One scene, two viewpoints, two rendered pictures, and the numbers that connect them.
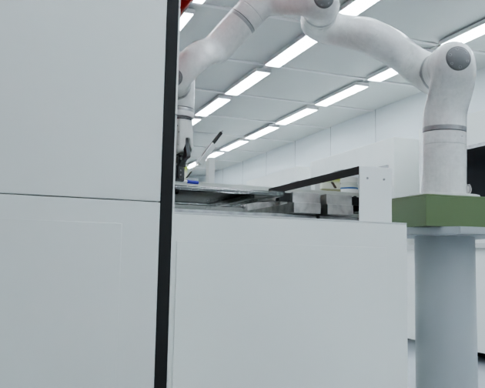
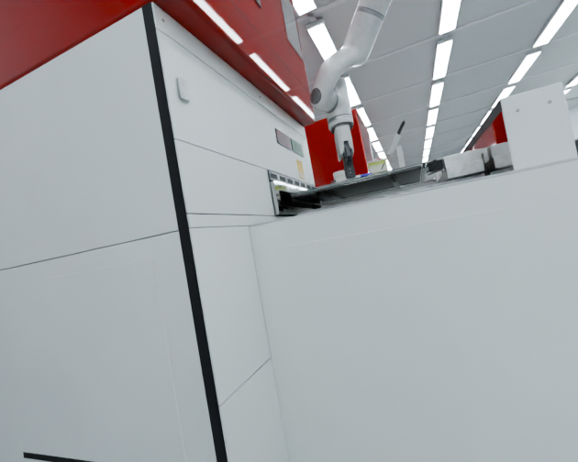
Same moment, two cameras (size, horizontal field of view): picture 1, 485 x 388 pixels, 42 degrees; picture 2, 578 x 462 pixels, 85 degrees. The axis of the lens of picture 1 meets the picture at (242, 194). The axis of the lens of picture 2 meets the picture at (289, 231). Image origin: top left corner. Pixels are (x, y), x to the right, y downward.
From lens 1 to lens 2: 0.89 m
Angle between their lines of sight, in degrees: 43
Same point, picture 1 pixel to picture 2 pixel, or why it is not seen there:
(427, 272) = not seen: outside the picture
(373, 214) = (539, 155)
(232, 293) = (339, 290)
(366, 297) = (531, 274)
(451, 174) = not seen: outside the picture
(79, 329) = (142, 357)
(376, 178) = (535, 105)
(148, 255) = (179, 284)
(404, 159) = not seen: outside the picture
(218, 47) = (350, 49)
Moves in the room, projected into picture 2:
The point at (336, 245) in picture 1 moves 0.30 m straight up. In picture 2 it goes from (467, 213) to (434, 49)
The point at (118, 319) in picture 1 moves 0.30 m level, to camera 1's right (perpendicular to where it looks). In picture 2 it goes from (168, 346) to (290, 373)
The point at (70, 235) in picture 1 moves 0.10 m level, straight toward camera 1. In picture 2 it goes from (120, 277) to (62, 288)
